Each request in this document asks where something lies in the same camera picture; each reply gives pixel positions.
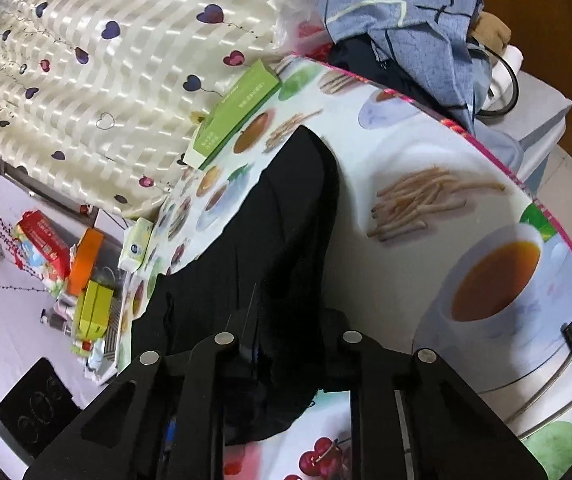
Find heart pattern curtain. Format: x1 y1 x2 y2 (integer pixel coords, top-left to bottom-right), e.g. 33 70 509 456
0 0 278 218

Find orange box lid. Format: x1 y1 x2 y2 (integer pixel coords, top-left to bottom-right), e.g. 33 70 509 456
66 228 103 296

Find long green white box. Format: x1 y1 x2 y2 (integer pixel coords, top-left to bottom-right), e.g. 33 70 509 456
183 60 281 169

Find dark pump bottle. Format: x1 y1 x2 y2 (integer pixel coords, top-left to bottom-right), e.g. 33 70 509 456
39 309 71 336

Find fruit print tablecloth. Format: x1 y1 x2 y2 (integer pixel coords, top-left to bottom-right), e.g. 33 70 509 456
116 58 572 479

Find white green tissue pack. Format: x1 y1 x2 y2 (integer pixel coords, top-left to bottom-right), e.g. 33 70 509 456
118 218 153 273

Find blue patterned garment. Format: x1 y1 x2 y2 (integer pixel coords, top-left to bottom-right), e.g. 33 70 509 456
318 0 492 131

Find striped side table mat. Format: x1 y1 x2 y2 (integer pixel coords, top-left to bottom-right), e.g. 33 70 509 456
102 299 122 364

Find yellow green shoe box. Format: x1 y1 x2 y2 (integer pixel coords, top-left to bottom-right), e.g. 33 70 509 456
74 281 113 341

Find red colourful snack bag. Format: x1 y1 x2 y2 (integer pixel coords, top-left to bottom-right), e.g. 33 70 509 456
12 209 71 297

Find black pants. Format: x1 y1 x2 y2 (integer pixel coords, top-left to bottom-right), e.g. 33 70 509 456
132 127 347 445

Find clear plastic bag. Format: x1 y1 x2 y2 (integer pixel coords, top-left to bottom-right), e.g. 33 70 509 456
273 0 333 58

